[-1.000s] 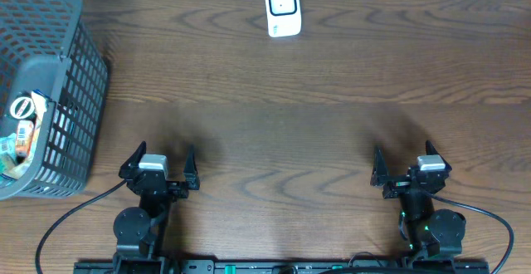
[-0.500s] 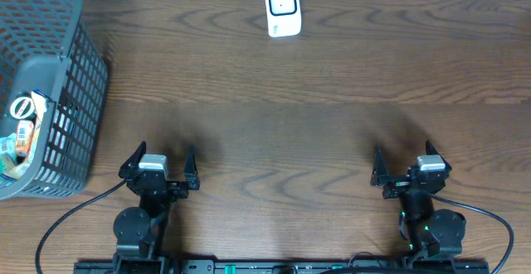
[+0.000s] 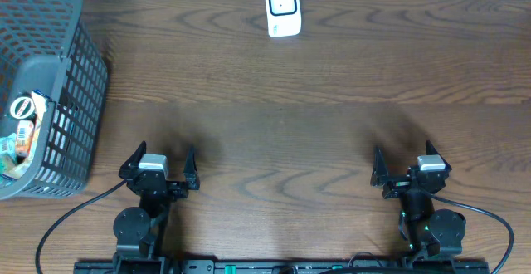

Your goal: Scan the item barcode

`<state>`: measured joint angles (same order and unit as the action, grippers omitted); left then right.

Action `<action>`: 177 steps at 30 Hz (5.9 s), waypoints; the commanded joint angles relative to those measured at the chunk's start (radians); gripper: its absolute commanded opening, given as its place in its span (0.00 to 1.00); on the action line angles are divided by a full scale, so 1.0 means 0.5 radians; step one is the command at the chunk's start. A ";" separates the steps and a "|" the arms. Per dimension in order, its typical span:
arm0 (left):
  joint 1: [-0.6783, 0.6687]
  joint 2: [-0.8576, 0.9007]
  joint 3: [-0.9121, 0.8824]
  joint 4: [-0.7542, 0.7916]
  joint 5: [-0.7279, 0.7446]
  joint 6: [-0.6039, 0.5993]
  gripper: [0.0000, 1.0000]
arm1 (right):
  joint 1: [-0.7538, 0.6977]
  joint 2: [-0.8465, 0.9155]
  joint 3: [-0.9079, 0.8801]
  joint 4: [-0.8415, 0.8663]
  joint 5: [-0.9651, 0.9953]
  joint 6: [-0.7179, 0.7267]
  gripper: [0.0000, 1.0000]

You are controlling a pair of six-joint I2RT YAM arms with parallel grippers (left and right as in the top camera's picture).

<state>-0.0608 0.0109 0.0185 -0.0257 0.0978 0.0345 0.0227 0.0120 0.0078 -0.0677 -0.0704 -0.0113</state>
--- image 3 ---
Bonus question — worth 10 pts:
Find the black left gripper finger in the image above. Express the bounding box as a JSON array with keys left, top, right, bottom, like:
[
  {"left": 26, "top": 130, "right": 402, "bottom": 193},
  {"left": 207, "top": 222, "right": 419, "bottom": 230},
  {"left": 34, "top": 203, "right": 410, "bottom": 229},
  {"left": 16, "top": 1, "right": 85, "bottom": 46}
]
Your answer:
[
  {"left": 183, "top": 146, "right": 199, "bottom": 183},
  {"left": 119, "top": 141, "right": 147, "bottom": 179}
]

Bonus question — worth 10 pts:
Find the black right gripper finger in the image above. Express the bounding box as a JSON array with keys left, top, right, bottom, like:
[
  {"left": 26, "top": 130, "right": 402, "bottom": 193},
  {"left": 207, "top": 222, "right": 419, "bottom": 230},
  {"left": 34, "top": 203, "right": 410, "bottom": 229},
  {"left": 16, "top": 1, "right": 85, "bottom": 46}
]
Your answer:
[
  {"left": 425, "top": 140, "right": 451, "bottom": 171},
  {"left": 370, "top": 146, "right": 389, "bottom": 187}
]

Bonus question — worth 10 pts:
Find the white blue snack bag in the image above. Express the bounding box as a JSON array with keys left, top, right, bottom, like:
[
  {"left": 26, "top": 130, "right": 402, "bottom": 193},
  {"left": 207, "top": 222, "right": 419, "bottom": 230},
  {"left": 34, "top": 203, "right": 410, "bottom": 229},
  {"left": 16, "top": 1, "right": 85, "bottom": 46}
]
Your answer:
[{"left": 31, "top": 90, "right": 50, "bottom": 122}]

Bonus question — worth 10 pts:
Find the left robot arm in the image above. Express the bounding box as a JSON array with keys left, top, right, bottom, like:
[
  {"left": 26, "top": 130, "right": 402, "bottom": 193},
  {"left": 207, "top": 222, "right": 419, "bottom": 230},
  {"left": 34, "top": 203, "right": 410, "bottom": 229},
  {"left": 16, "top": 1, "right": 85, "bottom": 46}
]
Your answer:
[{"left": 112, "top": 141, "right": 200, "bottom": 274}]

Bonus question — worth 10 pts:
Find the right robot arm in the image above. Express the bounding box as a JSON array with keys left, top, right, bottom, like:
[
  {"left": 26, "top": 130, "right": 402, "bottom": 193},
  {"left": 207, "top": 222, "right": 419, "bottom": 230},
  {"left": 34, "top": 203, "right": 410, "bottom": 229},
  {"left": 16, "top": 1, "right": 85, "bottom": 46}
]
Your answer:
[{"left": 370, "top": 140, "right": 466, "bottom": 268}]

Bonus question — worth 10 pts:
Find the white barcode scanner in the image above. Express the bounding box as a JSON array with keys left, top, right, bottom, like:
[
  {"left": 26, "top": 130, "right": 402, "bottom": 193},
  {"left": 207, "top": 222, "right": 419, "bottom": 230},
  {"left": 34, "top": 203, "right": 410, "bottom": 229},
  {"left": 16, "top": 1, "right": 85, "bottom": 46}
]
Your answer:
[{"left": 265, "top": 0, "right": 302, "bottom": 38}]

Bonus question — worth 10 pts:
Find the orange snack packet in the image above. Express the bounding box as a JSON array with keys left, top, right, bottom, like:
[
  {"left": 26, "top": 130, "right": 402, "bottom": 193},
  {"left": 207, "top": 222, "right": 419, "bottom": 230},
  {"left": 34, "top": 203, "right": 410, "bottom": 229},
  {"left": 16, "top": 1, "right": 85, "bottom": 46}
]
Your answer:
[{"left": 15, "top": 120, "right": 35, "bottom": 158}]

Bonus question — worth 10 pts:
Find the round white red lid cup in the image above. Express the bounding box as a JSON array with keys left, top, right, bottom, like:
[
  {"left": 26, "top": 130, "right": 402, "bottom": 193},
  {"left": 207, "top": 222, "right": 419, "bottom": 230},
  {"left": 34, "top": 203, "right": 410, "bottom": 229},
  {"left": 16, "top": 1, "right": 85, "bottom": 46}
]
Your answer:
[{"left": 9, "top": 95, "right": 36, "bottom": 120}]

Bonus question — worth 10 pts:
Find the green snack packet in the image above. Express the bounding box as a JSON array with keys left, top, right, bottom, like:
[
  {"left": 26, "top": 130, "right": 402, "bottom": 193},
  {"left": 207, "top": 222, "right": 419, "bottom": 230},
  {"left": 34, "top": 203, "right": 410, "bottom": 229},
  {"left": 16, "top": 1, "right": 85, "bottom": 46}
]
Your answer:
[{"left": 1, "top": 133, "right": 17, "bottom": 174}]

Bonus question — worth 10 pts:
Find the grey plastic mesh basket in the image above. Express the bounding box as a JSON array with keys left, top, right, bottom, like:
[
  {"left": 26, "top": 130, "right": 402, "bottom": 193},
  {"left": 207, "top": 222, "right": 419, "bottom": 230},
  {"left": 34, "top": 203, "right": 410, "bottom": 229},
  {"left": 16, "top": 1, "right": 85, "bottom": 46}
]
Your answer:
[{"left": 1, "top": 0, "right": 109, "bottom": 199}]

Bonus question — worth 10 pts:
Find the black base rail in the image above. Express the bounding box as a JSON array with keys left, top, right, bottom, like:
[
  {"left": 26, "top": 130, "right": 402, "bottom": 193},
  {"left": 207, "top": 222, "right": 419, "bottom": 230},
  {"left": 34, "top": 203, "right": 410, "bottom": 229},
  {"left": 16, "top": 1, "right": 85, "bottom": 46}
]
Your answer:
[{"left": 73, "top": 259, "right": 490, "bottom": 274}]

